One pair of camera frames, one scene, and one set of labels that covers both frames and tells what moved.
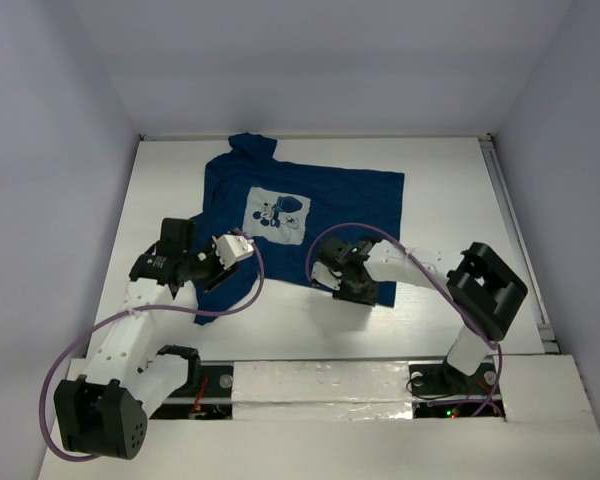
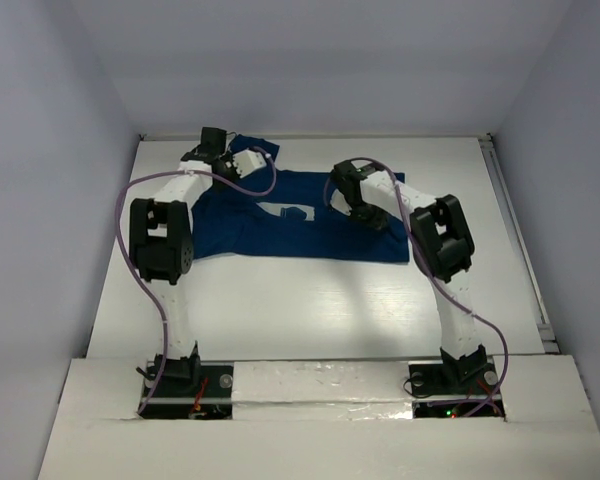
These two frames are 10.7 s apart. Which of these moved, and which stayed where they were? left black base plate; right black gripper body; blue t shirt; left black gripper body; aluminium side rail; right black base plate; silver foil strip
Moved: blue t shirt; right black gripper body; left black gripper body
Stayed: right black base plate; aluminium side rail; silver foil strip; left black base plate
